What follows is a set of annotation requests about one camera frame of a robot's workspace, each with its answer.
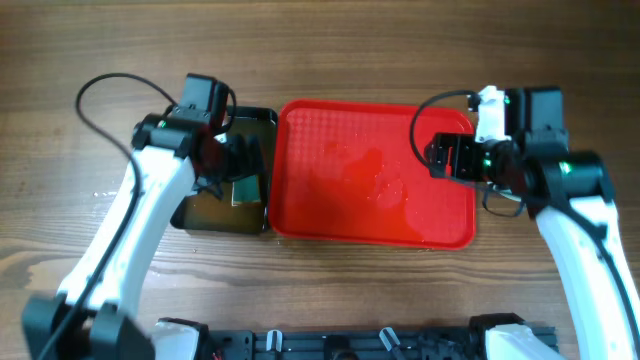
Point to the green yellow sponge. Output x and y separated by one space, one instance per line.
246 191

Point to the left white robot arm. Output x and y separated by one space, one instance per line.
93 313

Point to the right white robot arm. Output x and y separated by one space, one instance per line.
571 198

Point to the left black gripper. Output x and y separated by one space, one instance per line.
242 164

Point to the black water basin tray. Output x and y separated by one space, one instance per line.
202 211

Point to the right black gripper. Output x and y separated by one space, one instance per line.
460 144

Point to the red plastic tray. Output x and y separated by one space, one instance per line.
346 171

